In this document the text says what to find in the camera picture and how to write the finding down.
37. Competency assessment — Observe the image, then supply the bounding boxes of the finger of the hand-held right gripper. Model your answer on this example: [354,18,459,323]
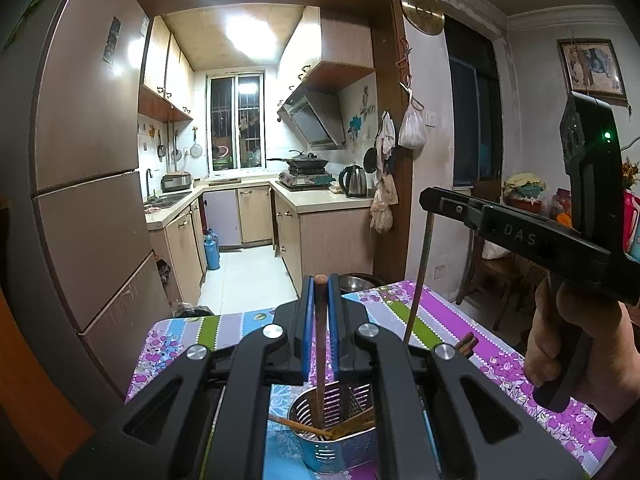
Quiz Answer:
[420,186,488,233]

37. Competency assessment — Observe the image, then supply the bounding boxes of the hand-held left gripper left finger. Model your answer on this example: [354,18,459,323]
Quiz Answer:
[60,274,317,480]

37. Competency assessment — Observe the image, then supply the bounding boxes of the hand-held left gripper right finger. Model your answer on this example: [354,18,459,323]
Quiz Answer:
[327,274,586,480]

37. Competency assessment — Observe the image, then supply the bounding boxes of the slotted metal utensil holder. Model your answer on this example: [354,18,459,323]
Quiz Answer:
[289,382,379,476]

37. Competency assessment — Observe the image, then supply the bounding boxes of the person's right forearm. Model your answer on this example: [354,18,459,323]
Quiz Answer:
[594,400,640,453]

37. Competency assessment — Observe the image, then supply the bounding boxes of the person's right hand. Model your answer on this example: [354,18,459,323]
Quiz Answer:
[524,277,640,423]

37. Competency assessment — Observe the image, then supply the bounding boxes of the red jar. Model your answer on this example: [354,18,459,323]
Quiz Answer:
[550,188,574,222]

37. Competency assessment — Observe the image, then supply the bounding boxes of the stacked metal bowls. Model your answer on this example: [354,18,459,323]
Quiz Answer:
[339,272,386,295]

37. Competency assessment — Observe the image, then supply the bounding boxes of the hanging beige bags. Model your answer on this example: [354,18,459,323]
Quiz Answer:
[370,175,399,235]

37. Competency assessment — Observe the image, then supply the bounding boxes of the dark wooden chair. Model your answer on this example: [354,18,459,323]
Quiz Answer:
[456,180,548,333]

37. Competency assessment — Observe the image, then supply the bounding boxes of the white plastic bag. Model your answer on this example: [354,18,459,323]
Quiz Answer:
[398,95,427,150]

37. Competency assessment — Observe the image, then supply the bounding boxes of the beige stove base cabinet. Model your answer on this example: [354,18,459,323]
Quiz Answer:
[270,180,377,295]

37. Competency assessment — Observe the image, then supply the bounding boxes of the hanging white cloth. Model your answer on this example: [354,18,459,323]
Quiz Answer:
[376,111,396,156]

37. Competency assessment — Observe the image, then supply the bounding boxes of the steel electric kettle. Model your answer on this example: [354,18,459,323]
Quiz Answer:
[339,164,370,198]

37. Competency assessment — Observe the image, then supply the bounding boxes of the dark room window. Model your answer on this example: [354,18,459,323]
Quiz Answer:
[445,15,505,190]

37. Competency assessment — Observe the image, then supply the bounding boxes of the purple floral tablecloth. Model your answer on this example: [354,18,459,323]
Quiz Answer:
[125,280,617,480]

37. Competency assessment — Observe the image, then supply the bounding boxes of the blue gas cylinder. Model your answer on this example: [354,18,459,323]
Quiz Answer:
[203,230,221,271]

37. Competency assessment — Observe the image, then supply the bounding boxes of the white base cabinet door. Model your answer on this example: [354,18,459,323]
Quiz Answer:
[205,189,241,248]

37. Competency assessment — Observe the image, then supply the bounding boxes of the gas stove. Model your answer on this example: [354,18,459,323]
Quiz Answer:
[277,170,337,191]

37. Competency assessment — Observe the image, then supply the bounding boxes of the black wok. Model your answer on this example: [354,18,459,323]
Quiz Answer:
[266,150,330,171]

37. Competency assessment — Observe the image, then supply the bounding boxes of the beige sink base cabinet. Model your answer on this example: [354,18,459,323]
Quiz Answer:
[146,187,207,306]

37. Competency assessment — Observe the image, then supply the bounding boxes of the steel range hood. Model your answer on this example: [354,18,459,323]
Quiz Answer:
[277,91,348,151]

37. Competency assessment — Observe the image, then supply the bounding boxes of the steel kitchen sink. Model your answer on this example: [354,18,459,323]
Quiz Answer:
[145,192,191,211]

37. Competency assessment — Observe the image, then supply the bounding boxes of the barred kitchen window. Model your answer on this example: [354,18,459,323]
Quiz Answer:
[206,72,266,173]

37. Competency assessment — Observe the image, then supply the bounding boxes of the square ceiling light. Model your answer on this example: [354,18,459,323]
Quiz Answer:
[225,12,281,58]

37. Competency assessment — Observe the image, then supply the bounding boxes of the bronze three-door refrigerator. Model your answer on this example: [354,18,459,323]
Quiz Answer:
[30,0,173,396]

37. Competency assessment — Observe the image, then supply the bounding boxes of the framed wall picture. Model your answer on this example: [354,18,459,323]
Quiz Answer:
[557,38,628,103]

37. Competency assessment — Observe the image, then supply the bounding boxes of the gold wall clock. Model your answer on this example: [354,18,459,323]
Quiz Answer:
[401,0,446,36]

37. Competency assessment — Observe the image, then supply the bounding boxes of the beige tall wall cabinet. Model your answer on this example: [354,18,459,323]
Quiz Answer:
[277,6,376,93]

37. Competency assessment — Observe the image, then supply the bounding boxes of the beige three-door wall cabinet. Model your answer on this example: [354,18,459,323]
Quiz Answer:
[138,16,195,122]

